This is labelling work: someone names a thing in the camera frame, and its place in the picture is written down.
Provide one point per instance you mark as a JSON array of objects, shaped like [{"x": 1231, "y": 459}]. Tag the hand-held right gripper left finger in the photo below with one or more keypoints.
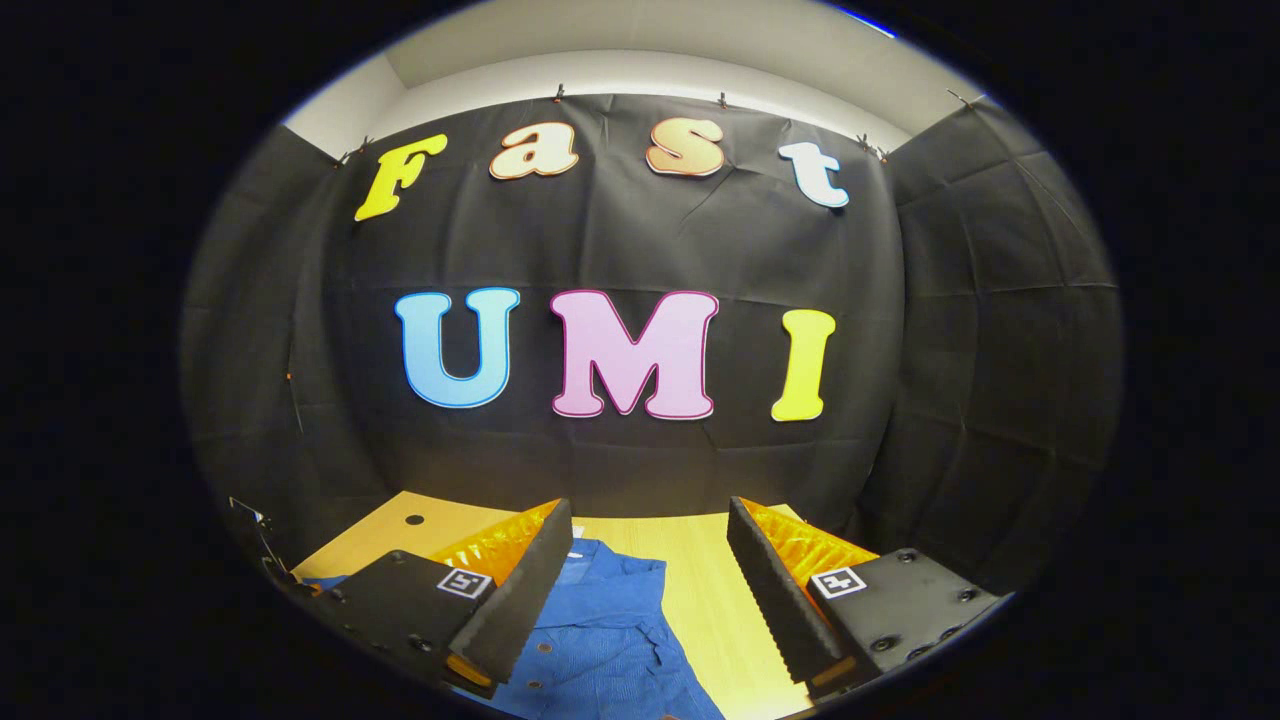
[{"x": 510, "y": 620}]

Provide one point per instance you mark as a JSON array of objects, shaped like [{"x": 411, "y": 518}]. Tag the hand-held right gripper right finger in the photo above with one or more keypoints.
[{"x": 775, "y": 610}]

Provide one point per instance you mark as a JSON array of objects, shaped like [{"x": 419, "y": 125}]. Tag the black backdrop cloth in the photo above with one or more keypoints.
[{"x": 620, "y": 240}]

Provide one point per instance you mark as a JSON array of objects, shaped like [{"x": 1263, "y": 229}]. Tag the row of black backdrop clips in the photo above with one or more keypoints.
[{"x": 559, "y": 93}]

